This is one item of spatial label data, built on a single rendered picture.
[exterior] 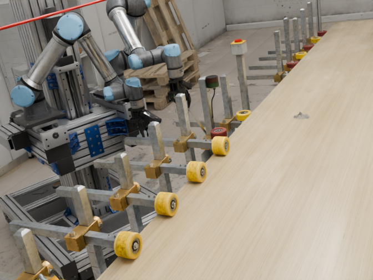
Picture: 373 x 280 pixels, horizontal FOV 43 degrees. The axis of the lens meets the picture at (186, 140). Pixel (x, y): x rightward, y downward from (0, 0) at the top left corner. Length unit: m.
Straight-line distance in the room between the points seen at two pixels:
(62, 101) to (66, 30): 0.60
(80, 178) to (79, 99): 0.52
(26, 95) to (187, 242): 1.29
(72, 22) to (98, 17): 3.98
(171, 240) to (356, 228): 0.57
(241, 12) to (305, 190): 8.80
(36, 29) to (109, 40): 3.71
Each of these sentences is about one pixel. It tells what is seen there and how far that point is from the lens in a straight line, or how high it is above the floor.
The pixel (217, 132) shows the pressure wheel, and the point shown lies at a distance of 2.32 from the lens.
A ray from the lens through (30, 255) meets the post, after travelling 1.44.
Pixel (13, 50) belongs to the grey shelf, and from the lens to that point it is 4.85.
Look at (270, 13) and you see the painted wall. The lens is 10.23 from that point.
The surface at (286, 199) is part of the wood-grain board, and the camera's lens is 1.70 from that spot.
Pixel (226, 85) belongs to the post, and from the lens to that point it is 2.56.
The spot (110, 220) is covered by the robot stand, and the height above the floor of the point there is 0.21.
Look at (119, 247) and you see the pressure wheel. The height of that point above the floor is 0.96.
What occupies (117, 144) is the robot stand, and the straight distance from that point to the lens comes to 2.89.
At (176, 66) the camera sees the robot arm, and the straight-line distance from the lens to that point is 2.27.
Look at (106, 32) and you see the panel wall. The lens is 6.48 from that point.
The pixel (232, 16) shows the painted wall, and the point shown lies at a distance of 10.46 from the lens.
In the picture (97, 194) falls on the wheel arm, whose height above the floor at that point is 0.96.
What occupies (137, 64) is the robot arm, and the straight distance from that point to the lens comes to 2.31.
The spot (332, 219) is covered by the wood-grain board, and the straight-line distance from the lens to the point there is 1.58.
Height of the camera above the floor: 1.75
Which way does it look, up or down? 21 degrees down
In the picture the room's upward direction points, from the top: 10 degrees counter-clockwise
